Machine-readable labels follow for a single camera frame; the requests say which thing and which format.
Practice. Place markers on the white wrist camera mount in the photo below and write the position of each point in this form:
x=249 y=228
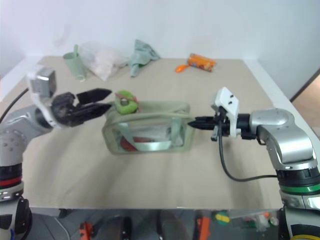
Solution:
x=230 y=102
x=42 y=80

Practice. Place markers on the red item inside pouch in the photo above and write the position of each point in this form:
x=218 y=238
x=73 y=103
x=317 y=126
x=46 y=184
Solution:
x=127 y=144

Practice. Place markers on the small orange toy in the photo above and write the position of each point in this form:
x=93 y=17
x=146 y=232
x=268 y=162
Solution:
x=181 y=67

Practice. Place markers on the crumpled green cloth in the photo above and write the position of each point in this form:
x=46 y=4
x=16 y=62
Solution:
x=141 y=56

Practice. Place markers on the pale green cup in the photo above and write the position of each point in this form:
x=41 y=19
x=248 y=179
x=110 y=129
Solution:
x=75 y=66

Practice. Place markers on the clear plastic bag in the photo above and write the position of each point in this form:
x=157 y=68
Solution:
x=102 y=60

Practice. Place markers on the orange clamp under table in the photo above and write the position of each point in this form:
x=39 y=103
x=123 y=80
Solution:
x=86 y=230
x=203 y=227

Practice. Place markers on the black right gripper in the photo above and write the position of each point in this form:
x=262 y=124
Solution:
x=224 y=125

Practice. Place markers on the green and yellow round object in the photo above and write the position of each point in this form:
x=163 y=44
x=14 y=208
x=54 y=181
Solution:
x=222 y=218

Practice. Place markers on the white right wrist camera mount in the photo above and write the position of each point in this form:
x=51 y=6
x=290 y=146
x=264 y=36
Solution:
x=230 y=102

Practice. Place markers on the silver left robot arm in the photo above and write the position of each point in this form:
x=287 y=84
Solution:
x=15 y=135

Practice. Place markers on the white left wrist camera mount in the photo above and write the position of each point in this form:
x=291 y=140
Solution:
x=42 y=80

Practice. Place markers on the green transparent zipper pouch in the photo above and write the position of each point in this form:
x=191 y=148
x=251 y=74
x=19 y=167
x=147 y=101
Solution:
x=150 y=130

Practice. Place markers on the orange snack package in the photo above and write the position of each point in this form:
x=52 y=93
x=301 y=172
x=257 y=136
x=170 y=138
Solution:
x=202 y=62

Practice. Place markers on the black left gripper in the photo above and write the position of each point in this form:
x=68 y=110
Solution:
x=63 y=110

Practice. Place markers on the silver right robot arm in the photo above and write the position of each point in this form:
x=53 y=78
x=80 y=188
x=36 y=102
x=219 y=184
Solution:
x=285 y=135

